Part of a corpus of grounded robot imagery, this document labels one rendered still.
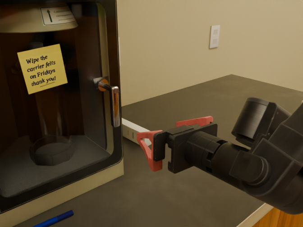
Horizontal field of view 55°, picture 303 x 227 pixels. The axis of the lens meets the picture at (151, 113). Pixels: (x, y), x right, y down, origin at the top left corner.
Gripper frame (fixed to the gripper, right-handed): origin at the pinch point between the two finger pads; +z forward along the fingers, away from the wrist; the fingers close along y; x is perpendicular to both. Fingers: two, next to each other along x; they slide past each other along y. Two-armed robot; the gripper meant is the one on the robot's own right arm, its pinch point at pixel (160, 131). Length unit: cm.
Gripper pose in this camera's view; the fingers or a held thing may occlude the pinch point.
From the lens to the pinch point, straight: 54.7
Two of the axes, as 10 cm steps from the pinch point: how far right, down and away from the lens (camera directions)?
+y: -7.8, 1.8, -5.9
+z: -6.2, -2.4, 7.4
